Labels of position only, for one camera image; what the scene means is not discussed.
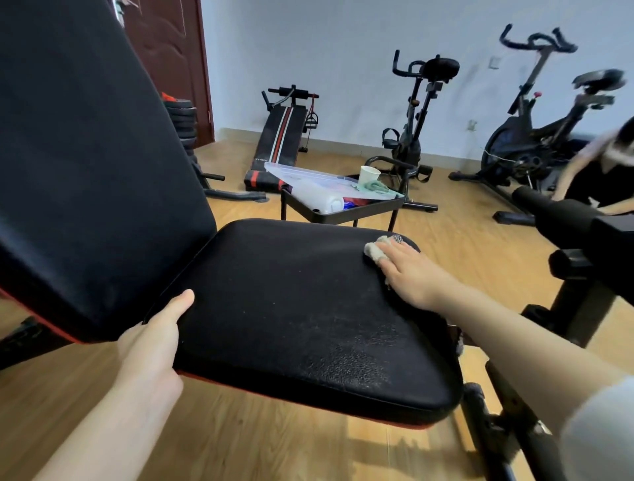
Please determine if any person's left hand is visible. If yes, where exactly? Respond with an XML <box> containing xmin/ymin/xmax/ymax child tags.
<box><xmin>117</xmin><ymin>289</ymin><xmax>195</xmax><ymax>397</ymax></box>

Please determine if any person's right hand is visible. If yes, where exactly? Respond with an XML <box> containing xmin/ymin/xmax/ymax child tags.
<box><xmin>374</xmin><ymin>241</ymin><xmax>449</xmax><ymax>311</ymax></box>

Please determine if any grey cleaning cloth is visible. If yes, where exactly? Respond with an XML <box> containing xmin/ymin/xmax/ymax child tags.
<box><xmin>363</xmin><ymin>235</ymin><xmax>405</xmax><ymax>264</ymax></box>

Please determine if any black weight bench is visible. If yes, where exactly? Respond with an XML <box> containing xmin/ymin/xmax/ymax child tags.
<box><xmin>0</xmin><ymin>0</ymin><xmax>634</xmax><ymax>481</ymax></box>

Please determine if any person's left forearm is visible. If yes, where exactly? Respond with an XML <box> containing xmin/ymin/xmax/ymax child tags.
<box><xmin>32</xmin><ymin>369</ymin><xmax>184</xmax><ymax>481</ymax></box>

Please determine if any person's right forearm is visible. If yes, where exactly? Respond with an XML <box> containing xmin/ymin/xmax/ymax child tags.
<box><xmin>428</xmin><ymin>282</ymin><xmax>630</xmax><ymax>437</ymax></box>

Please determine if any black metal cart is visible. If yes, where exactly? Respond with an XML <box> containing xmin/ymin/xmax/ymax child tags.
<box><xmin>279</xmin><ymin>156</ymin><xmax>421</xmax><ymax>234</ymax></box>

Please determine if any green cloth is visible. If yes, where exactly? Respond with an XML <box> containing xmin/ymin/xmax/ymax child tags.
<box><xmin>357</xmin><ymin>180</ymin><xmax>403</xmax><ymax>198</ymax></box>

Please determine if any white paper roll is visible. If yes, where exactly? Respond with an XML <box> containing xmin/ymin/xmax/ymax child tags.
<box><xmin>292</xmin><ymin>180</ymin><xmax>346</xmax><ymax>215</ymax></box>

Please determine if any black exercise bike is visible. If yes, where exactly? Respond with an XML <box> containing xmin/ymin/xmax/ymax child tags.
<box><xmin>364</xmin><ymin>49</ymin><xmax>462</xmax><ymax>214</ymax></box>

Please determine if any clear plastic tray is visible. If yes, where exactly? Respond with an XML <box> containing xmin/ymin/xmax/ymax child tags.
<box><xmin>264</xmin><ymin>161</ymin><xmax>405</xmax><ymax>205</ymax></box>

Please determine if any black spin bike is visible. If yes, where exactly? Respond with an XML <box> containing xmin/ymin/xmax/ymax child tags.
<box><xmin>448</xmin><ymin>23</ymin><xmax>627</xmax><ymax>227</ymax></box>

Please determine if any black striped sit-up bench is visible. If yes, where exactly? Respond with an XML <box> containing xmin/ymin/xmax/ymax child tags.
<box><xmin>244</xmin><ymin>84</ymin><xmax>320</xmax><ymax>194</ymax></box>

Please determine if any brown wooden door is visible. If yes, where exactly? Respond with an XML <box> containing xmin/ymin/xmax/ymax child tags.
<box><xmin>111</xmin><ymin>0</ymin><xmax>217</xmax><ymax>149</ymax></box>

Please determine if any black pull-up station frame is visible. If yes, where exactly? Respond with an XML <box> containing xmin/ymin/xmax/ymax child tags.
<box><xmin>190</xmin><ymin>161</ymin><xmax>269</xmax><ymax>203</ymax></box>

